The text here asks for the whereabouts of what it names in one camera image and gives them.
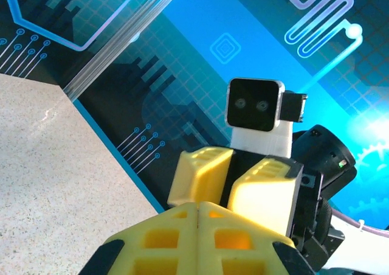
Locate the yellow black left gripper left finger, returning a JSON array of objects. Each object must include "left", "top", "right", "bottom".
[{"left": 79, "top": 201, "right": 200, "bottom": 275}]

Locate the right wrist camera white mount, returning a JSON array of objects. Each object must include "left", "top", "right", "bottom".
[{"left": 225, "top": 77, "right": 308, "bottom": 160}]

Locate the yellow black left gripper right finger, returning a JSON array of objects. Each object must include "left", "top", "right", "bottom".
[{"left": 197, "top": 200, "right": 317, "bottom": 275}]

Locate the aluminium right corner post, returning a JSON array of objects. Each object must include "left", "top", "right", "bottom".
[{"left": 62, "top": 0, "right": 191, "bottom": 101}]

